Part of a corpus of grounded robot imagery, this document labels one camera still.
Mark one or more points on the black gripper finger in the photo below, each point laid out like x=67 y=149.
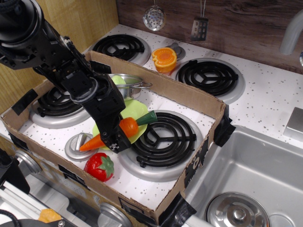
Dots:
x=117 y=142
x=104 y=138

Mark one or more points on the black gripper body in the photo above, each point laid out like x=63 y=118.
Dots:
x=101 y=99

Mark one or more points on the orange toy carrot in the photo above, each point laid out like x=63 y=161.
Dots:
x=132 y=128

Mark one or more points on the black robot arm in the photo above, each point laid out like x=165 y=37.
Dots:
x=27 y=40

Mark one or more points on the light green plastic plate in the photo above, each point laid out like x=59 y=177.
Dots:
x=135 y=109

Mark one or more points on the green toy broccoli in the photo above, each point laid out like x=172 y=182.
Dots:
x=118 y=80

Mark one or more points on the red toy strawberry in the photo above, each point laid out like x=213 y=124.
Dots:
x=100 y=166

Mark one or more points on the small steel pot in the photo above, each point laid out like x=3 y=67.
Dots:
x=133 y=87

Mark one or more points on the front left stove burner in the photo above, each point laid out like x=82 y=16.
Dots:
x=55 y=110

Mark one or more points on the stove burner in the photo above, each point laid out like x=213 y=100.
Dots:
x=216 y=77
x=126 y=47
x=55 y=110
x=162 y=152

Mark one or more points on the back left stove burner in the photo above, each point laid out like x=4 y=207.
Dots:
x=126 y=47

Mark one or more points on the front right stove burner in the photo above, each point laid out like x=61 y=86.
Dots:
x=162 y=152

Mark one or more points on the orange toy fruit half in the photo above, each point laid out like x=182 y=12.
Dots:
x=165 y=59

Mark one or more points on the silver front knob right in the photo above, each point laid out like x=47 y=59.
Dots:
x=110 y=216

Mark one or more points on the silver front knob left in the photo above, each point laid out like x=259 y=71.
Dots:
x=27 y=165

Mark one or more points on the silver back stove knob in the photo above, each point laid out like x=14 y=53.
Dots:
x=180 y=52

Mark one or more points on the hanging steel skimmer ladle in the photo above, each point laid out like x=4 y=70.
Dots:
x=154 y=17

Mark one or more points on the yellow orange toy piece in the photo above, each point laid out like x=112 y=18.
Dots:
x=49 y=215

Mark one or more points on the black clamp device left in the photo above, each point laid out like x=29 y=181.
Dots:
x=10 y=172

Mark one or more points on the brown cardboard fence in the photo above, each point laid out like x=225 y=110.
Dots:
x=149 y=203

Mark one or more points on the hanging steel slotted spatula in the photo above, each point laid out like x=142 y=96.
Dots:
x=200 y=25

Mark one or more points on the back right stove burner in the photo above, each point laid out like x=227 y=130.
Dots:
x=216 y=77

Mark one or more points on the grey sink basin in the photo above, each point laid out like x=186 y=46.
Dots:
x=266 y=169

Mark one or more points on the steel pot lid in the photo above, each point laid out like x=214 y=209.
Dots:
x=234 y=209

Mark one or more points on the grey toy faucet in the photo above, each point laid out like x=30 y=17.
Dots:
x=292 y=34

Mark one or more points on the grey faucet handle block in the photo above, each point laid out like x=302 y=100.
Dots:
x=294 y=127

